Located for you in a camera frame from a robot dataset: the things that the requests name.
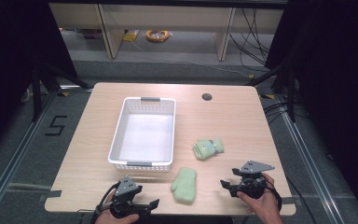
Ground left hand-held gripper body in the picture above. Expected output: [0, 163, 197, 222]
[109, 175, 152, 219]

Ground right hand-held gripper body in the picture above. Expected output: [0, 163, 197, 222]
[229, 160, 276, 201]

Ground plain green mitten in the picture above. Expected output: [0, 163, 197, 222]
[171, 167, 198, 205]

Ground green mitten with print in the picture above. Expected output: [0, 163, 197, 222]
[192, 137, 226, 161]

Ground white plastic basket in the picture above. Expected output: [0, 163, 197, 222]
[107, 96, 177, 173]

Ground person's right hand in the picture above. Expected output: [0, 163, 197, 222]
[236, 172, 283, 224]

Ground person's left hand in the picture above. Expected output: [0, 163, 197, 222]
[94, 189, 140, 224]

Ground black metal stand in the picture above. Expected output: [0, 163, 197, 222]
[245, 61, 296, 123]
[30, 61, 93, 122]

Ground yellow packet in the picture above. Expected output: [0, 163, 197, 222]
[122, 29, 140, 43]

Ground beige wooden shelf unit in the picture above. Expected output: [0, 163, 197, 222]
[48, 2, 284, 62]

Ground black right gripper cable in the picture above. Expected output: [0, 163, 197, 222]
[261, 177, 283, 213]

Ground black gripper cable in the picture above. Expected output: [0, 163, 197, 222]
[261, 177, 283, 213]
[90, 182, 121, 224]

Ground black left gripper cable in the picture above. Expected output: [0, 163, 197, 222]
[90, 182, 121, 224]

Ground thin black floor cable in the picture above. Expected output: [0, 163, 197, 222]
[284, 174, 319, 224]

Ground aluminium floor rail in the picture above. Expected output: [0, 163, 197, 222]
[0, 90, 59, 218]
[274, 92, 347, 224]

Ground black floor cables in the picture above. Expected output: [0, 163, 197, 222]
[262, 100, 309, 126]

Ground thin white floor cable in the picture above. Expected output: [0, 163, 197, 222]
[130, 40, 254, 78]

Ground bundle of black hanging cables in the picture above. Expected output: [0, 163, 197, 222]
[228, 7, 270, 68]

